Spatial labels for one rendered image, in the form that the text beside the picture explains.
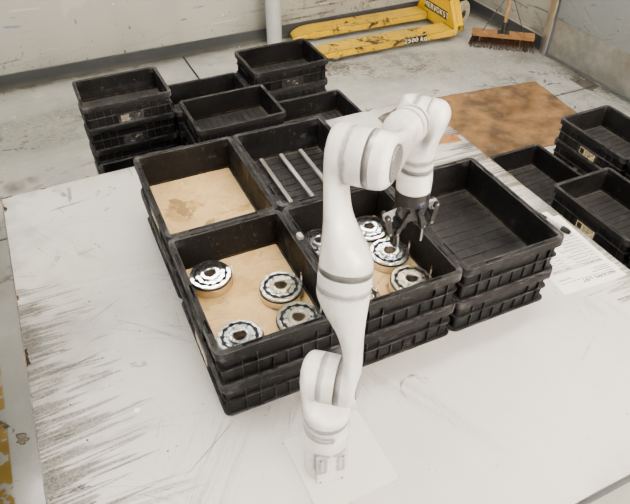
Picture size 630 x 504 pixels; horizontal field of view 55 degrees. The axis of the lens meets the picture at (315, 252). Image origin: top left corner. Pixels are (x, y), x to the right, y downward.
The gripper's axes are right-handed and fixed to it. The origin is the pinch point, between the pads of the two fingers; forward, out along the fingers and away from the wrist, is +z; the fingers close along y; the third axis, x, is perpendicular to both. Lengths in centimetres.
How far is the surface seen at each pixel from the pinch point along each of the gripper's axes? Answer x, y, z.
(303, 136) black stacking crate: 69, 4, 13
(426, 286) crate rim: -9.1, 0.5, 7.6
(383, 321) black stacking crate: -7.9, -9.2, 16.0
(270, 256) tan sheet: 25.0, -24.3, 17.2
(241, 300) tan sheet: 13.1, -36.5, 17.1
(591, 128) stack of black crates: 95, 167, 63
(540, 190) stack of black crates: 75, 123, 74
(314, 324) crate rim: -9.1, -27.1, 7.3
